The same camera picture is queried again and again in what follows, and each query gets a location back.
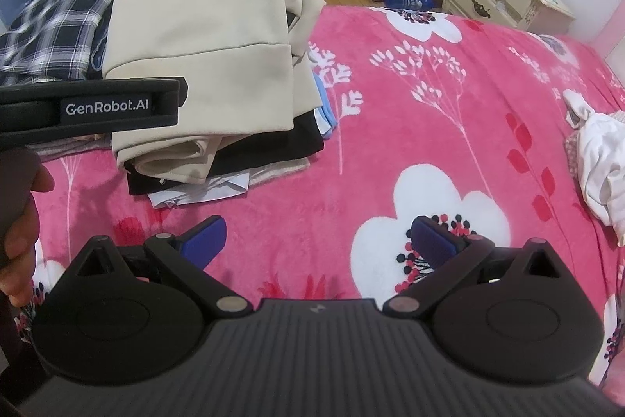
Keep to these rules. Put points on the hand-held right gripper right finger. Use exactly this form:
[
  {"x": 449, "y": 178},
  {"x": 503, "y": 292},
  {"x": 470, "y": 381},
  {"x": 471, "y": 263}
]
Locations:
[{"x": 432, "y": 241}]

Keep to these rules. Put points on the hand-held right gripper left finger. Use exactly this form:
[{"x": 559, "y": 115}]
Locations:
[{"x": 205, "y": 238}]

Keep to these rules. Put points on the beige zip jacket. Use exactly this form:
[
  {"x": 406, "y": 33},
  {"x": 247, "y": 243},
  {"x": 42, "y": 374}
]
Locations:
[{"x": 195, "y": 31}]

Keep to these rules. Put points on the person's left hand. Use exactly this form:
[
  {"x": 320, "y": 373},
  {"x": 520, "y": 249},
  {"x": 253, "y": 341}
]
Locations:
[{"x": 19, "y": 260}]

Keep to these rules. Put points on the folded white shirt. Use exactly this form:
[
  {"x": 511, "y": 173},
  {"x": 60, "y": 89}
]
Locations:
[{"x": 215, "y": 190}]

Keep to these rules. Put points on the black white plaid shirt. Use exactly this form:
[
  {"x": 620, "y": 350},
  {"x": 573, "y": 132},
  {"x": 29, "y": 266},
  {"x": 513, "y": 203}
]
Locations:
[{"x": 53, "y": 26}]

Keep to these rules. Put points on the folded grey garment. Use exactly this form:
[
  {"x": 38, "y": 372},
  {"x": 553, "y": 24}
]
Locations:
[{"x": 278, "y": 172}]

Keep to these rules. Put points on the folded black garment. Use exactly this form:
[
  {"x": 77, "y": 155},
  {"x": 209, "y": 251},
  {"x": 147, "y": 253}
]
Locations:
[{"x": 273, "y": 148}]

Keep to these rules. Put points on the pink floral blanket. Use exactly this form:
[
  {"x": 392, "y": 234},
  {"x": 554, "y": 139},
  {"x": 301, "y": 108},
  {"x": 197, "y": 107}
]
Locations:
[{"x": 390, "y": 104}]

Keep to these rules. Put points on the pink dotted garment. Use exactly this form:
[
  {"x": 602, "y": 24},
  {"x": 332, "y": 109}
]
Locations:
[{"x": 572, "y": 158}]

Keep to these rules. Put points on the folded light blue garment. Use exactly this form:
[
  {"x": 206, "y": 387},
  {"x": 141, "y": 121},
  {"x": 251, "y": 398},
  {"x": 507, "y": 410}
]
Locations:
[{"x": 328, "y": 114}]

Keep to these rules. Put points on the white garment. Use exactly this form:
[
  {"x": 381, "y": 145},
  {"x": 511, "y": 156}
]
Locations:
[{"x": 603, "y": 163}]

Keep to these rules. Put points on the blue plastic water bottle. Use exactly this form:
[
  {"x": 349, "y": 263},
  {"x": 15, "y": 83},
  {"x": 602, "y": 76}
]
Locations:
[{"x": 407, "y": 0}]

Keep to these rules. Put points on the pink and cream headboard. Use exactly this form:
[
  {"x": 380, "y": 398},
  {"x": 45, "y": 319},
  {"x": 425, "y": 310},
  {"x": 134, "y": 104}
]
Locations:
[{"x": 615, "y": 36}]

